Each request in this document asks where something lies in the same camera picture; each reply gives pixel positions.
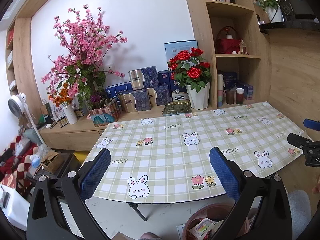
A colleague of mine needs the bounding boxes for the orange flowers in white vase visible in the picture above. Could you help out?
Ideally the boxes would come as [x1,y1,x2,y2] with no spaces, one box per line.
[49,82,78,125]

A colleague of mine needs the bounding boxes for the stack of pastel cups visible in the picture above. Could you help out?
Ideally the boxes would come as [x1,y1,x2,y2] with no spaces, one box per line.
[217,74,224,108]

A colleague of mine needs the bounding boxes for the dark blue box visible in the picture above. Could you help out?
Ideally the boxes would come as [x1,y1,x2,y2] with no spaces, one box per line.
[157,70,170,87]

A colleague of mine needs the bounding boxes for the person's left leg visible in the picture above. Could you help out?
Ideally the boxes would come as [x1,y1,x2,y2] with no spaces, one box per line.
[110,232,163,240]

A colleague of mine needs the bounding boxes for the white standing fan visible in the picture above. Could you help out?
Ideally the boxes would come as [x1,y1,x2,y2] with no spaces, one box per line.
[7,93,47,145]

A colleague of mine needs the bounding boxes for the gold and blue gift box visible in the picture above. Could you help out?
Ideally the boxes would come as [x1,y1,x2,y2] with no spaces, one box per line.
[128,66,158,90]
[118,90,152,113]
[147,85,170,106]

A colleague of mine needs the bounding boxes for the blue carton with handle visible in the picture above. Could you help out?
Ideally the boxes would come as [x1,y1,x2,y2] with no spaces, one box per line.
[105,81,133,99]

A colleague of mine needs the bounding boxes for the person's leg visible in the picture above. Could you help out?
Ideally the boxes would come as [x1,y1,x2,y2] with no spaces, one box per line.
[287,190,312,240]
[110,232,163,240]

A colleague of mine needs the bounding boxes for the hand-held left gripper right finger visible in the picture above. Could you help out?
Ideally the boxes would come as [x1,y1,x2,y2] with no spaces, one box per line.
[209,147,293,240]

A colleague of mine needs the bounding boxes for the blue printed box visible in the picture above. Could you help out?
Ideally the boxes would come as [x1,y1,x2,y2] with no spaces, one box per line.
[223,72,238,90]

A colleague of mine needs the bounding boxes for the red checkered blanket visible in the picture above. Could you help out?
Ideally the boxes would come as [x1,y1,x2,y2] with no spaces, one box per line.
[0,135,42,195]

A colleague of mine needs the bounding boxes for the red gift basket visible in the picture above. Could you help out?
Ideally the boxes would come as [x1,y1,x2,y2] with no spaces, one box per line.
[215,26,242,54]

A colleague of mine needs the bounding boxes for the row of small dark bottles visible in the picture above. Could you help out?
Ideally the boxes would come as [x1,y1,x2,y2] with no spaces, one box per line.
[51,109,84,128]

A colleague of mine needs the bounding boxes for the green gold leaf tray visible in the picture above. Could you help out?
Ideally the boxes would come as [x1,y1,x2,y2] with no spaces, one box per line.
[162,101,192,116]

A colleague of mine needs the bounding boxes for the light blue flat box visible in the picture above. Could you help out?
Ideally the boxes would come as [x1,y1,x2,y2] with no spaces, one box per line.
[164,40,198,62]

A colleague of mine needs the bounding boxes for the black hard case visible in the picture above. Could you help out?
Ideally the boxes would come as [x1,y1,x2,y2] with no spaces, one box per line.
[26,152,82,185]

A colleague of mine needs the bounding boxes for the small blue box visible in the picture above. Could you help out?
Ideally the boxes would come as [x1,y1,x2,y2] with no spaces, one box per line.
[242,84,254,100]

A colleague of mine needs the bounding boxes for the white leaflet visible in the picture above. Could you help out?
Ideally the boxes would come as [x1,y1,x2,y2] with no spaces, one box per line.
[176,224,187,238]

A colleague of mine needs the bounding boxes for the black folding table frame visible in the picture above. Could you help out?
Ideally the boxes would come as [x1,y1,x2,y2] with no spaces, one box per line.
[127,202,148,222]

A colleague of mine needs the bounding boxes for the brown plastic bin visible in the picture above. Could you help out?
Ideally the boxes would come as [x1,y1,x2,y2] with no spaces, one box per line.
[184,203,258,240]

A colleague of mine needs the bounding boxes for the person's right leg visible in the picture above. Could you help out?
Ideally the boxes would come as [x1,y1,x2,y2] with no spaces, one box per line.
[287,190,312,240]

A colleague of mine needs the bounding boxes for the wooden shelf cabinet unit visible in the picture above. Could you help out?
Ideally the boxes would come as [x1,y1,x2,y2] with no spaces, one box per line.
[5,0,272,152]

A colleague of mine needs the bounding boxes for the brown paper bag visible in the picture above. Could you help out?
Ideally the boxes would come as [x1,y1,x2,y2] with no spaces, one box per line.
[40,104,54,123]

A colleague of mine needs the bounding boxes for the pink flower plant white pot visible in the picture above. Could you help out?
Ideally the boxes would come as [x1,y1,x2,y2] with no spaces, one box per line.
[255,0,284,23]

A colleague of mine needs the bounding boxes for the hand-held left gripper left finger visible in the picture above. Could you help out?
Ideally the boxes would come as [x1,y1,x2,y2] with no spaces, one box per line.
[26,148,112,240]

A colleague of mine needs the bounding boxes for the pink artificial blossom arrangement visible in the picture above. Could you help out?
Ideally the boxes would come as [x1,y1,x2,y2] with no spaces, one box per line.
[41,4,128,100]

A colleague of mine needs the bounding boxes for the red roses in white pot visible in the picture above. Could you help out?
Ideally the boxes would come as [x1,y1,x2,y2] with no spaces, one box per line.
[167,47,211,110]

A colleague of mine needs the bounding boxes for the cardboard box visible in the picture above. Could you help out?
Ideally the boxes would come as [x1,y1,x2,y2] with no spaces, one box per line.
[40,150,65,174]

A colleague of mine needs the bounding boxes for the checkered bunny tablecloth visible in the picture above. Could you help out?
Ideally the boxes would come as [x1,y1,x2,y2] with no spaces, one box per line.
[85,101,313,204]

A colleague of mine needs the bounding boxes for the black monitor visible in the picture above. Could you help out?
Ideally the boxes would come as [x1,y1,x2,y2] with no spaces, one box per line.
[259,0,320,32]

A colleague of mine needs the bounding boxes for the white paper sheet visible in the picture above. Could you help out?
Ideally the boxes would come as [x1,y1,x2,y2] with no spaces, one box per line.
[0,184,32,230]

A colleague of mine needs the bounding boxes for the striped woven basket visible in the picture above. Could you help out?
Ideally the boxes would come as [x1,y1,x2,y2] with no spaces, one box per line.
[87,97,122,127]

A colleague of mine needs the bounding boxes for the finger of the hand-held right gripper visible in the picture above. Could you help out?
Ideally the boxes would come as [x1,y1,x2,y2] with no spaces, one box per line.
[287,133,312,150]
[303,119,320,132]

